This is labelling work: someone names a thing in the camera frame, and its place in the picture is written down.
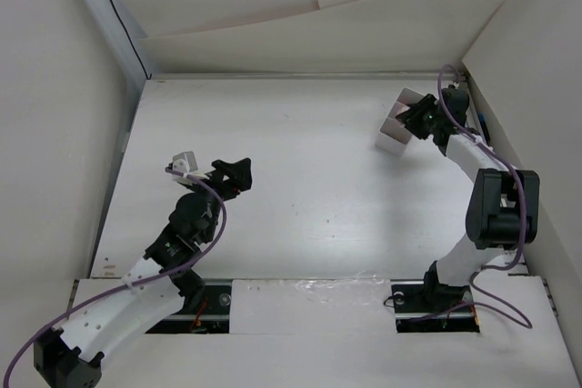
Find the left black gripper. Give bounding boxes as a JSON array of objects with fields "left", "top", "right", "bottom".
[{"left": 184, "top": 157, "right": 249, "bottom": 243}]

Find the blue highlighter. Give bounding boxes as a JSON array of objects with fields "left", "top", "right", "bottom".
[{"left": 477, "top": 113, "right": 491, "bottom": 144}]

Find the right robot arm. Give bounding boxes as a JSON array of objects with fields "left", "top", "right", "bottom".
[{"left": 396, "top": 85, "right": 540, "bottom": 313}]

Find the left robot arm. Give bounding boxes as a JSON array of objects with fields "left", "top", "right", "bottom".
[{"left": 33, "top": 152, "right": 252, "bottom": 387}]

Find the white divided pen holder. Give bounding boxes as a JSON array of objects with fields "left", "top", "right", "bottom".
[{"left": 375, "top": 87, "right": 424, "bottom": 157}]

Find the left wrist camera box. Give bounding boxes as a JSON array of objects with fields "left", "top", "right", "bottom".
[{"left": 170, "top": 151, "right": 198, "bottom": 185}]

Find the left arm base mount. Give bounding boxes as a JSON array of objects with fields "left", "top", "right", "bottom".
[{"left": 147, "top": 279, "right": 233, "bottom": 334}]

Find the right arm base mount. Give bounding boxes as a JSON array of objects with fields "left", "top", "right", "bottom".
[{"left": 385, "top": 280, "right": 480, "bottom": 333}]

